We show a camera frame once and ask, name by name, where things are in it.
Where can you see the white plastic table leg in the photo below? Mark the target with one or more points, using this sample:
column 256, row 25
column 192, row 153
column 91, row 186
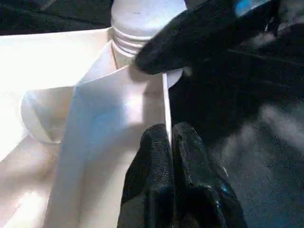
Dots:
column 142, row 16

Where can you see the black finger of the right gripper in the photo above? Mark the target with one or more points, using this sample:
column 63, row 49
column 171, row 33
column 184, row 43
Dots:
column 185, row 42

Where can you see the white plastic table top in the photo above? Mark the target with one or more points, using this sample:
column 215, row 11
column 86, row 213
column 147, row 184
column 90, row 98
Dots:
column 95, row 107

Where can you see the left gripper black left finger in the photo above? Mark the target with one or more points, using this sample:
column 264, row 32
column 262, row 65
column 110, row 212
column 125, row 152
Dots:
column 152, row 180

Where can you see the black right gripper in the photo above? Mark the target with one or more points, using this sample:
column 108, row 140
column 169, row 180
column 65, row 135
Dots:
column 259, row 14

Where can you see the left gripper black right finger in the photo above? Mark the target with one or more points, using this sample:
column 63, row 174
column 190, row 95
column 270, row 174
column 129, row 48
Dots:
column 199, row 187

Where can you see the black mat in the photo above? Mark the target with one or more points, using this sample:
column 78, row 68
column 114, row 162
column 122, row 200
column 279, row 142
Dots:
column 261, row 154

